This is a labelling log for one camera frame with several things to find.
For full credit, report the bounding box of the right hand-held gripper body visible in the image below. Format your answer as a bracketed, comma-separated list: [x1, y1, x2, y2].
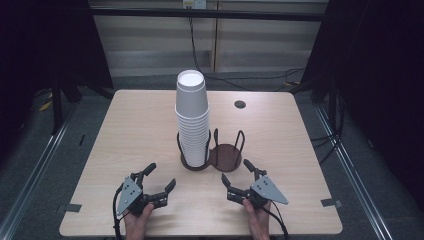
[244, 175, 290, 211]

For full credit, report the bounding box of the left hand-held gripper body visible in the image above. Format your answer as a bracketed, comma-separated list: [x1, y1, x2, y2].
[116, 175, 158, 217]

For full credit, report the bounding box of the black wire cup holder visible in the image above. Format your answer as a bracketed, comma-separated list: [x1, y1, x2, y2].
[176, 128, 246, 173]

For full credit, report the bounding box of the stack of white paper cups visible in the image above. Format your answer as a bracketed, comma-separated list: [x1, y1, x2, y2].
[174, 69, 211, 168]

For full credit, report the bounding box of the person's left hand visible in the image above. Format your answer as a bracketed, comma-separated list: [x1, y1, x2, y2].
[123, 202, 155, 240]

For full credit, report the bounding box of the person's right hand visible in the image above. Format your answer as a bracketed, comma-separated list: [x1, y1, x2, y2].
[242, 198, 272, 240]

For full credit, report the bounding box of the grey tape strip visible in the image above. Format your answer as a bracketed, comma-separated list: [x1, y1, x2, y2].
[55, 203, 83, 214]
[320, 197, 344, 208]

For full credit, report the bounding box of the black metal stand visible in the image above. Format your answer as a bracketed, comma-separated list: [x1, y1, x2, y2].
[49, 78, 66, 136]

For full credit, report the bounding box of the yellow floor tape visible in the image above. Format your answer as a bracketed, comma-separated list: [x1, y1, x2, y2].
[38, 92, 54, 113]

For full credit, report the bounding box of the black horizontal bar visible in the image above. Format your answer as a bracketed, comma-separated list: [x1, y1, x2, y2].
[89, 7, 329, 23]

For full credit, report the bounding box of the dark curtain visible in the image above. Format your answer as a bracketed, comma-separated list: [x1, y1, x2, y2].
[301, 0, 424, 211]
[0, 0, 114, 164]

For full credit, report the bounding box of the left hand-held gripper cable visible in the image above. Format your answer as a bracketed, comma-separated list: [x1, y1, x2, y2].
[112, 183, 131, 240]

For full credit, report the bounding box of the bundle of black floor cables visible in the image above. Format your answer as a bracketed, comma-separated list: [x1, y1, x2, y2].
[309, 93, 346, 165]

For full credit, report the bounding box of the metal floor rail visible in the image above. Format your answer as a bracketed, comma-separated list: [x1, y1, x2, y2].
[0, 109, 79, 240]
[314, 104, 398, 240]

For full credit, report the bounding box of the black power cable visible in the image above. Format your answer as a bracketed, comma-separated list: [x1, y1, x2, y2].
[188, 8, 306, 93]

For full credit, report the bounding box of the white wall socket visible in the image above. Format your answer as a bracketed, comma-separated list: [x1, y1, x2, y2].
[182, 0, 208, 10]

